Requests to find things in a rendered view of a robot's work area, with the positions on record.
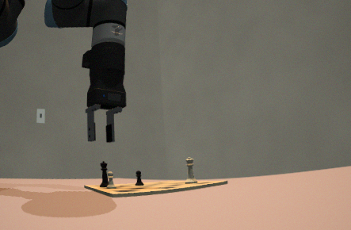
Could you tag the black pawn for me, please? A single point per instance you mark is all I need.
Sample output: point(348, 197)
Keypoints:
point(139, 182)

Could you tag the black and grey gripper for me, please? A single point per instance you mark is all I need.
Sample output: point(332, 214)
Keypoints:
point(106, 61)

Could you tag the white queen chess piece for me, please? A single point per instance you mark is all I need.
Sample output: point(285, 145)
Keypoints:
point(190, 178)

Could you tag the white pawn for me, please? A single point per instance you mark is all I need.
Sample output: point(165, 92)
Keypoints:
point(111, 184)

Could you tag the black chess queen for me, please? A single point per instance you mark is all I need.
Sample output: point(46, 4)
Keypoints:
point(105, 181)

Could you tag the tan and dark brown chessboard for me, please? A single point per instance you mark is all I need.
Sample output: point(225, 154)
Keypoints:
point(130, 190)

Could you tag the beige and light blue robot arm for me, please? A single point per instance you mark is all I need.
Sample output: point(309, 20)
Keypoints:
point(63, 14)

